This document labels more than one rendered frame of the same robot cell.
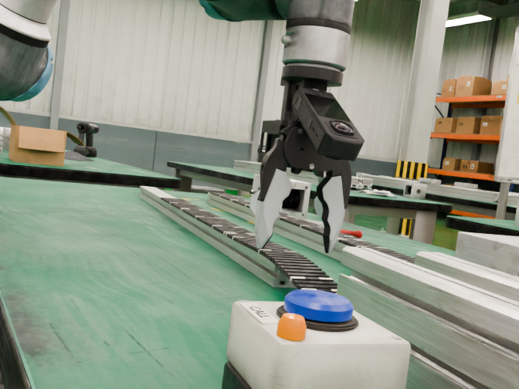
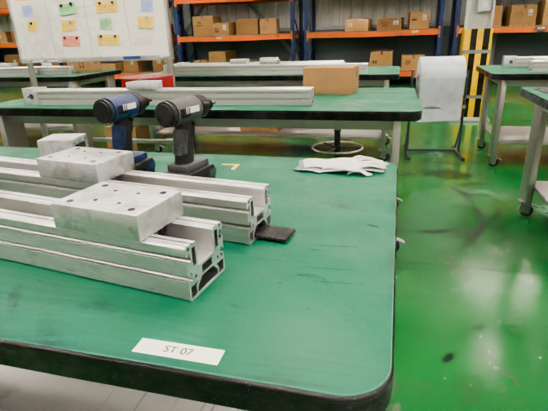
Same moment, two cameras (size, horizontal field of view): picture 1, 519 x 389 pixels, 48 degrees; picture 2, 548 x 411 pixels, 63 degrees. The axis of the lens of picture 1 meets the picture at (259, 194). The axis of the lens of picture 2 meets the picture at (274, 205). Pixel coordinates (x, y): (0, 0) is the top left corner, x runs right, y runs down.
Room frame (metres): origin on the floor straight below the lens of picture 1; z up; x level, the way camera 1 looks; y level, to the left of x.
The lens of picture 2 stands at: (-0.74, -0.06, 1.13)
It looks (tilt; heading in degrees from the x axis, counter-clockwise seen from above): 21 degrees down; 315
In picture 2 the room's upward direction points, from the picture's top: 2 degrees counter-clockwise
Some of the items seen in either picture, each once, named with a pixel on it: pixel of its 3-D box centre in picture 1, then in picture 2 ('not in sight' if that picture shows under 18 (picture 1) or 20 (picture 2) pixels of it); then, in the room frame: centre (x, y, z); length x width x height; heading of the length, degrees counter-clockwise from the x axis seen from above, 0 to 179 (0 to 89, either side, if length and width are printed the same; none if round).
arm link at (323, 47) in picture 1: (313, 52); not in sight; (0.69, -0.04, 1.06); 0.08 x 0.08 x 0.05
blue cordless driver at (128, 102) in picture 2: not in sight; (132, 136); (0.34, -0.64, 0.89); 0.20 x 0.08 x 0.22; 112
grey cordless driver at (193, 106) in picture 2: not in sight; (194, 141); (0.16, -0.70, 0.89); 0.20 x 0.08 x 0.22; 106
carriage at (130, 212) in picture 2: not in sight; (121, 216); (-0.11, -0.36, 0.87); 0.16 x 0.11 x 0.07; 21
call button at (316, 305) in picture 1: (317, 312); not in sight; (0.34, -0.04, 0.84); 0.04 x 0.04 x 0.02
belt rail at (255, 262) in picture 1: (190, 217); not in sight; (1.13, 0.13, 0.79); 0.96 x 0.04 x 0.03; 21
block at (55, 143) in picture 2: not in sight; (63, 154); (0.57, -0.53, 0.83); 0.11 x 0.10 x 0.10; 130
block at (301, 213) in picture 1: (280, 197); not in sight; (1.52, -0.06, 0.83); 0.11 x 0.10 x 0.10; 113
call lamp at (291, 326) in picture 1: (292, 324); not in sight; (0.30, -0.02, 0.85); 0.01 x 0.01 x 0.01
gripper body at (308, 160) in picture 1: (303, 123); not in sight; (0.70, -0.04, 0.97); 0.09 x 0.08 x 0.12; 21
